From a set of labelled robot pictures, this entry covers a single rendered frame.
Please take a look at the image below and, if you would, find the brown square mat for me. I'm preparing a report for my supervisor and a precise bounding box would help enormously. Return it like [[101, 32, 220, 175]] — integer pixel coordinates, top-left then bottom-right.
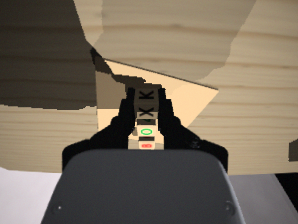
[[95, 56, 219, 131]]

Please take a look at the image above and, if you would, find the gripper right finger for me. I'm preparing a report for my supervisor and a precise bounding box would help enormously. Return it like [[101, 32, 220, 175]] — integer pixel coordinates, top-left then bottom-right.
[[157, 88, 228, 174]]

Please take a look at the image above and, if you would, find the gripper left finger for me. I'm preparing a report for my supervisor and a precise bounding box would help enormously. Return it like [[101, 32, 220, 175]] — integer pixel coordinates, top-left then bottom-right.
[[62, 88, 136, 172]]

